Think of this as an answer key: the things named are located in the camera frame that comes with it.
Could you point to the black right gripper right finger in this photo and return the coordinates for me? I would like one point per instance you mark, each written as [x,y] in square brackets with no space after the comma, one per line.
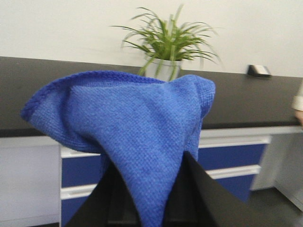
[197,200]

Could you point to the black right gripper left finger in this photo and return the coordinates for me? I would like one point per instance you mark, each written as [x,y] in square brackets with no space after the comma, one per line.
[109,204]

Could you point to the blue microfiber cloth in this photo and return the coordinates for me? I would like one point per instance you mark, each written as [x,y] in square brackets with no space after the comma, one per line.
[143,125]

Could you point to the white plant pot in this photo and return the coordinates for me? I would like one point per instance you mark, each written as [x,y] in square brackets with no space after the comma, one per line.
[164,70]

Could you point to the black tabletop power socket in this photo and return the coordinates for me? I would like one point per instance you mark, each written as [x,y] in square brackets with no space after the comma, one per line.
[258,71]

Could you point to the green potted plant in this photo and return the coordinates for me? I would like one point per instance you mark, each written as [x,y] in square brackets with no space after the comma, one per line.
[167,40]

